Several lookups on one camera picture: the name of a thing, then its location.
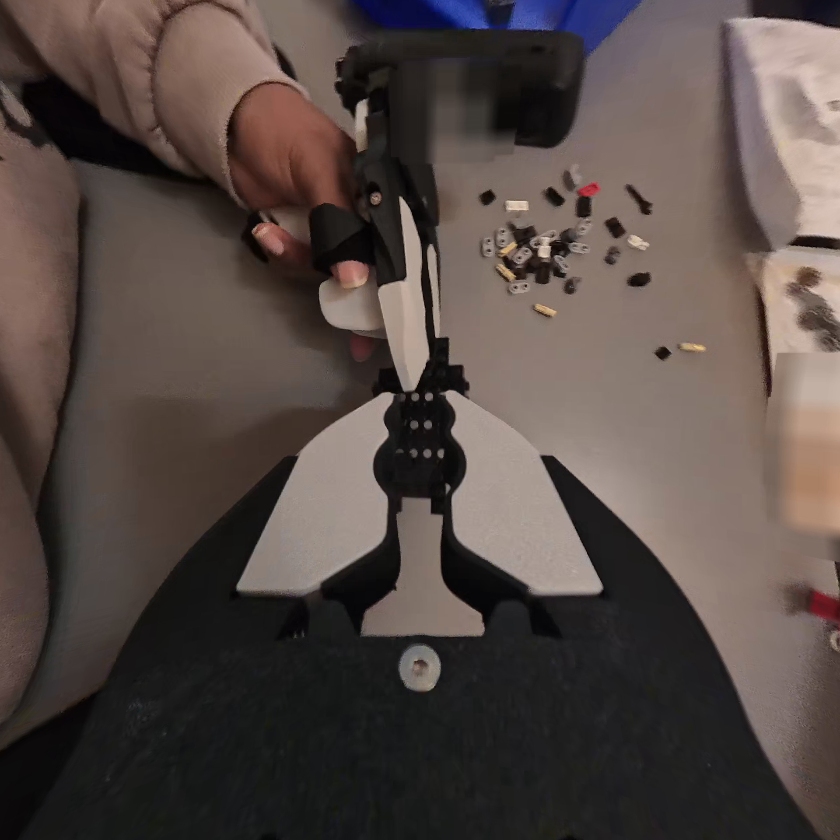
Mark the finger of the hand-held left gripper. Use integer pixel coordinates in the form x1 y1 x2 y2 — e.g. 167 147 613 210
425 241 444 342
377 195 427 396

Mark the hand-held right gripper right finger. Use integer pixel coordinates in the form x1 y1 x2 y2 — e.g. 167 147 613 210
444 392 605 599

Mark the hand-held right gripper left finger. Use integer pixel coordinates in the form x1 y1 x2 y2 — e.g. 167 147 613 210
235 392 400 599

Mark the black brick plate assembly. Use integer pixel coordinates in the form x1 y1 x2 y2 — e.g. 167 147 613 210
371 338 470 516

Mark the person's left forearm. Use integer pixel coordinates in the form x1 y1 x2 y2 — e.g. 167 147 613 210
0 0 311 206

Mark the grey desk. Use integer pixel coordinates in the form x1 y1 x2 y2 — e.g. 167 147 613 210
0 0 840 840

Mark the person's left hand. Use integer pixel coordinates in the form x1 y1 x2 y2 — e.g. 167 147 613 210
227 83 371 290

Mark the pile of small brick pieces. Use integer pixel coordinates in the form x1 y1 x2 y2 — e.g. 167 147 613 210
478 164 654 319

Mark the blue plastic bin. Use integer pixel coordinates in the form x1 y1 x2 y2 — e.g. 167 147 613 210
351 0 644 53

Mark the red brick piece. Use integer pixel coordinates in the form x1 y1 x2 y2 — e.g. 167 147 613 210
784 584 840 624

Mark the clear bag of pieces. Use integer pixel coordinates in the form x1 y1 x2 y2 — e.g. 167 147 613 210
748 249 840 355

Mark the torn white paper bag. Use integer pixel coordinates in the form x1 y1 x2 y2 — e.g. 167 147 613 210
722 16 840 252

